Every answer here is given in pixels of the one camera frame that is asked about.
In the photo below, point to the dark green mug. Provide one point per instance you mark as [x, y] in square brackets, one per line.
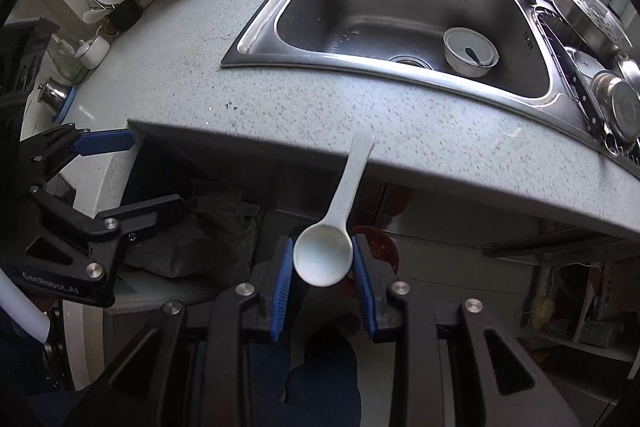
[125, 14]

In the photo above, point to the white bowl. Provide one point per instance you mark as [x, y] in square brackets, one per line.
[465, 57]

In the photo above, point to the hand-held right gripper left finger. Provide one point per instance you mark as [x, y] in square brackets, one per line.
[282, 289]

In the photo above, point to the perforated steel lid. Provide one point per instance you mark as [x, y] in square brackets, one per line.
[595, 14]

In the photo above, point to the black spoon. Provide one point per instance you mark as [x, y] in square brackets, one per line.
[474, 55]

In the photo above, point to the white tube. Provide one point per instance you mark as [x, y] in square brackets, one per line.
[25, 312]

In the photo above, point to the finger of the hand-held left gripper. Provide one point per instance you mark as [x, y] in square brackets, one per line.
[145, 214]
[107, 143]

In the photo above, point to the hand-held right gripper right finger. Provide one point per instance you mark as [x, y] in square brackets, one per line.
[366, 292]

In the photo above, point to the steel pot lid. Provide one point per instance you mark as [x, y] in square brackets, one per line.
[587, 64]

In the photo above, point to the small steel pot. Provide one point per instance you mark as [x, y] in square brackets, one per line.
[55, 97]

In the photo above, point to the clear glass bottle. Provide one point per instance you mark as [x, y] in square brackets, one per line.
[67, 59]

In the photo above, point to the dark plastic bag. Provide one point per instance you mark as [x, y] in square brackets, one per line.
[200, 232]

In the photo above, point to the sink drain strainer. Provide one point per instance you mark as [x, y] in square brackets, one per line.
[410, 61]

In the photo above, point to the steel plate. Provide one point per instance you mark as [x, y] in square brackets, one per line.
[631, 74]

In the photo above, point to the steel bowl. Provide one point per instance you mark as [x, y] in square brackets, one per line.
[620, 112]

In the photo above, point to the white plastic spoon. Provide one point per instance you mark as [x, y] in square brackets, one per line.
[322, 259]

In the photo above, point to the white storage shelf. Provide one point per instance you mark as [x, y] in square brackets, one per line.
[590, 322]

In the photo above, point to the white enamel jar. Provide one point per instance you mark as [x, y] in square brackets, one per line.
[93, 52]

